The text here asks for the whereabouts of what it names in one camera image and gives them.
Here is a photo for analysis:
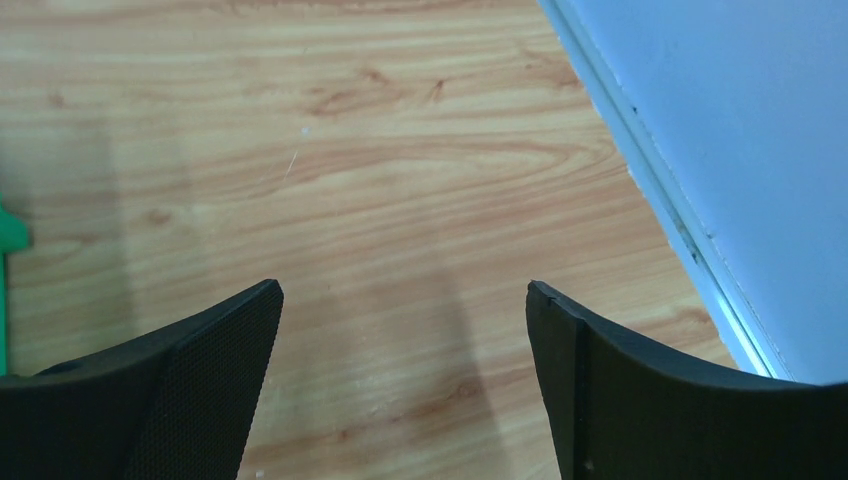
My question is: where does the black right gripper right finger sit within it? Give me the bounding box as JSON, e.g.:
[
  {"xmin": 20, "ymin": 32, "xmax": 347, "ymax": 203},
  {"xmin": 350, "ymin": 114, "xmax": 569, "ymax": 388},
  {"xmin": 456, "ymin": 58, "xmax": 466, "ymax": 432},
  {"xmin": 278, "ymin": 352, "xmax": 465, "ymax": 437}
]
[{"xmin": 526, "ymin": 281, "xmax": 847, "ymax": 479}]

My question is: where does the green plastic bin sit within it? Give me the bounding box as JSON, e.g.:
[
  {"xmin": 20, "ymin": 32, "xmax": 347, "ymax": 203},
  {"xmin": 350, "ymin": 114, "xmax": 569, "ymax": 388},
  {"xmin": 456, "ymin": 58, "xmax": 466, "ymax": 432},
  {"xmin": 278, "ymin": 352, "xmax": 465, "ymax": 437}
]
[{"xmin": 1, "ymin": 206, "xmax": 30, "ymax": 376}]

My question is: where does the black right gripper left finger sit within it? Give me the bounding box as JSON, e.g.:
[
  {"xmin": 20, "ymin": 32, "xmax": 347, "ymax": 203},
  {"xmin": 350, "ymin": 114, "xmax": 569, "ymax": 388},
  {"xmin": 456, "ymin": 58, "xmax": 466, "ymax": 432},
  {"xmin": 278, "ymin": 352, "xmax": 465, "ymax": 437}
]
[{"xmin": 1, "ymin": 279, "xmax": 284, "ymax": 479}]

